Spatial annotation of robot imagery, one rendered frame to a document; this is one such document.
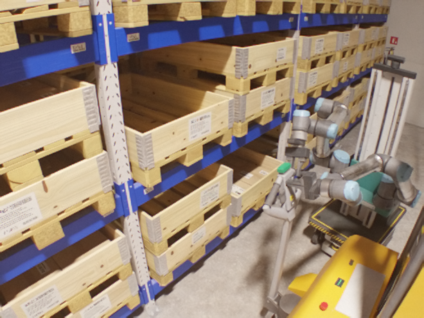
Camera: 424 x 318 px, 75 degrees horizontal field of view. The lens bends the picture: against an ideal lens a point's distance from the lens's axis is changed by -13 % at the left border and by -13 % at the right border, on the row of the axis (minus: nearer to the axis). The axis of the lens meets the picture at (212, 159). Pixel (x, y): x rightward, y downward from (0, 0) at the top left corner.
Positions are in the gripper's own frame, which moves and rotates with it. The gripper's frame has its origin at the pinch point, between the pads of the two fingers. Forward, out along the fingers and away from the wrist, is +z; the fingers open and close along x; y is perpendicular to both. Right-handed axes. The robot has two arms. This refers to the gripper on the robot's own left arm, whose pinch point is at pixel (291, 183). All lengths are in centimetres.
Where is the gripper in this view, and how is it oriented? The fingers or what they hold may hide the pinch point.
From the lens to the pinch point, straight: 160.0
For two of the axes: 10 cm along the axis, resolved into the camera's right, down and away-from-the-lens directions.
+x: -2.1, -9.3, -3.2
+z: -7.2, -0.7, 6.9
